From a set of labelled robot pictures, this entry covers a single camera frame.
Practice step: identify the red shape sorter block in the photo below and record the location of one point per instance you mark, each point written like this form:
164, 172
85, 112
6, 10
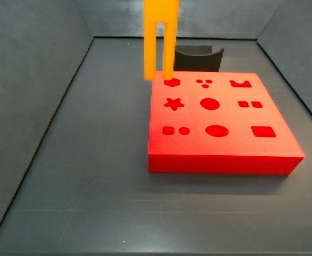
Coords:
215, 124

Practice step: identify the dark grey curved block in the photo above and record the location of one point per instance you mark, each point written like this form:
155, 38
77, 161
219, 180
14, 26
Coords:
197, 58

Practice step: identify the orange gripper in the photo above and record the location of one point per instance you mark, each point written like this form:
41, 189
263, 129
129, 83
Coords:
160, 11

